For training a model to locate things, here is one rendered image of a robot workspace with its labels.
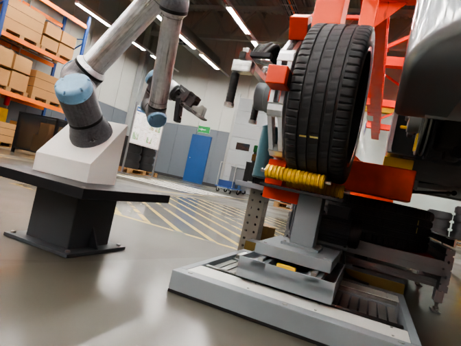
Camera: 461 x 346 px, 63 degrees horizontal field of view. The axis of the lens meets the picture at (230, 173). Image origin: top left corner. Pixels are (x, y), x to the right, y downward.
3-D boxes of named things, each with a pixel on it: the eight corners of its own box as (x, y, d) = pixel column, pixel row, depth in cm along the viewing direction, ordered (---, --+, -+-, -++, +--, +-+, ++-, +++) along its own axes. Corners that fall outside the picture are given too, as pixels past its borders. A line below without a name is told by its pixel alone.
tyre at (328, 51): (341, 211, 171) (346, 119, 117) (291, 200, 180) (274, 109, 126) (368, 103, 200) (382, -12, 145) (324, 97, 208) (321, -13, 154)
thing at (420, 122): (424, 156, 133) (445, 65, 129) (401, 152, 136) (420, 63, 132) (418, 156, 163) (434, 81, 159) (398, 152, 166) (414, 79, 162)
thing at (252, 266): (330, 308, 129) (336, 280, 129) (234, 277, 142) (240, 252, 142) (341, 282, 175) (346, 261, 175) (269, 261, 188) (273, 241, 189)
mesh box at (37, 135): (48, 160, 833) (57, 118, 835) (9, 151, 881) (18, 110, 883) (77, 165, 915) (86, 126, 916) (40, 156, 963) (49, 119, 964)
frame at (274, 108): (273, 152, 142) (303, 13, 143) (256, 149, 144) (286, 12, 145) (299, 167, 192) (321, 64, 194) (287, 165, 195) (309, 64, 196)
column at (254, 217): (251, 259, 224) (266, 191, 224) (236, 255, 227) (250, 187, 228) (256, 257, 233) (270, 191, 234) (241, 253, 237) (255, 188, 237)
